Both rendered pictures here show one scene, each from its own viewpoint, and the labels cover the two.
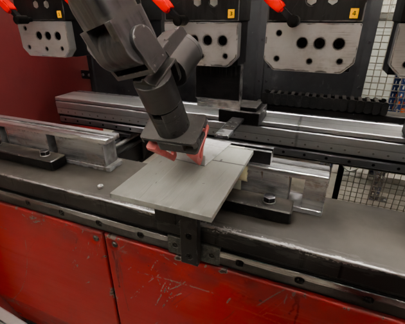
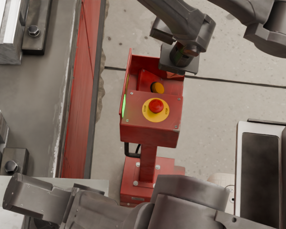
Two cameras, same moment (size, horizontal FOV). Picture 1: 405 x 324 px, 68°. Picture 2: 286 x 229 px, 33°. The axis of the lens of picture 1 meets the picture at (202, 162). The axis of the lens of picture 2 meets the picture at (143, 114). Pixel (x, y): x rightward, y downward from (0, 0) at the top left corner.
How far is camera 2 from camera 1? 0.83 m
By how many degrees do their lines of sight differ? 76
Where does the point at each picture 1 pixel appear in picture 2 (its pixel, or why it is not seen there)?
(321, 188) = (2, 119)
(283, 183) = not seen: outside the picture
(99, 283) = not seen: outside the picture
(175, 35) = (35, 186)
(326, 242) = (45, 124)
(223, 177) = not seen: hidden behind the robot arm
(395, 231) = (17, 77)
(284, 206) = (16, 153)
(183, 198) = not seen: hidden behind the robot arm
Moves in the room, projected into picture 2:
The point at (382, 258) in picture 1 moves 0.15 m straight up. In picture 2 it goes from (53, 90) to (43, 57)
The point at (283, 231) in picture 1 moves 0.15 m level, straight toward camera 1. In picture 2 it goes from (39, 156) to (104, 155)
